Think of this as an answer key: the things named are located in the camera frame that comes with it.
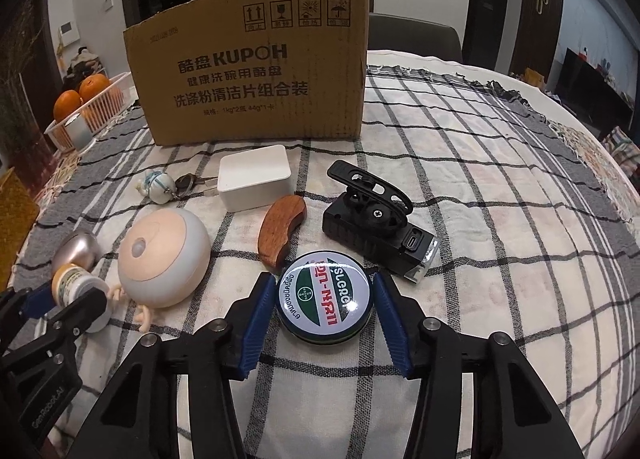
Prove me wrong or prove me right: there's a small white pill bottle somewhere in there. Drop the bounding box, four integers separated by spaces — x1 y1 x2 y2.
51 263 110 309

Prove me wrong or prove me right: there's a grey haired doll head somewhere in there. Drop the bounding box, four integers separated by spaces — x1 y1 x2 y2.
108 208 212 333

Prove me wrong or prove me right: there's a round green white tin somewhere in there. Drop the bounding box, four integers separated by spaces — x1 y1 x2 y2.
277 251 373 345

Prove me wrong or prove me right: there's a black bike light mount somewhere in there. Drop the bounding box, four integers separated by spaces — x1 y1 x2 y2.
322 160 439 283

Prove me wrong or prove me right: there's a brown wooden curved handle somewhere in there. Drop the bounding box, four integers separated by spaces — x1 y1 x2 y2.
257 194 307 269

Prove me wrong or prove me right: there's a white astronaut keychain figure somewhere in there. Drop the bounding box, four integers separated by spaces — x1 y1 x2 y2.
136 170 177 205

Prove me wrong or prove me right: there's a black key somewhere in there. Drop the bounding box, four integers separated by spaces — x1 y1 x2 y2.
175 173 205 198

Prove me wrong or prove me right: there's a white power adapter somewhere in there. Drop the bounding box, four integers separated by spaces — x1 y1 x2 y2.
203 145 294 213

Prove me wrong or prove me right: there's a plaid grey white tablecloth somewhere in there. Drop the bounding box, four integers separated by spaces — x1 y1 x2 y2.
12 67 639 458

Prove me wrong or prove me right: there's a white cylinder speaker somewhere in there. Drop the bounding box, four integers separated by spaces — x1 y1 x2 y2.
63 113 94 152

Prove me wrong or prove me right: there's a white plastic fruit basket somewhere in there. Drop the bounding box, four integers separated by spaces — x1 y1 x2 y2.
44 72 137 153

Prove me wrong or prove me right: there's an orange front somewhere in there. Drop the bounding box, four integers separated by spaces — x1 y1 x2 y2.
53 89 84 123

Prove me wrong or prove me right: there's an orange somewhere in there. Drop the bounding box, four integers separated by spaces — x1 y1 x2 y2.
53 89 84 123
78 73 111 102

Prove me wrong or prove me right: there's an orange back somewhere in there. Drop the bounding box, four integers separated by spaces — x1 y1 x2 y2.
78 73 111 102

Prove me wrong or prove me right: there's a patterned floral table mat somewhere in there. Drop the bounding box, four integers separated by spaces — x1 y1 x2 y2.
550 121 639 242

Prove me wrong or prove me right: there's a brown cardboard box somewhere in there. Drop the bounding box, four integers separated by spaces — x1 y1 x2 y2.
124 0 370 146

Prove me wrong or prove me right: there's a black tv cabinet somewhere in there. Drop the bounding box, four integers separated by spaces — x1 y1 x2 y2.
555 48 634 139

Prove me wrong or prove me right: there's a grey chair right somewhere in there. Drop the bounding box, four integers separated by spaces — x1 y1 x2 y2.
368 12 462 62

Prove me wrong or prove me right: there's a dark wooden door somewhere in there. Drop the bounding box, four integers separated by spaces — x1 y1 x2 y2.
510 0 563 80

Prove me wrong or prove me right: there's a wall intercom panel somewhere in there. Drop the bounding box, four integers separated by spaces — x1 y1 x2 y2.
58 21 80 47

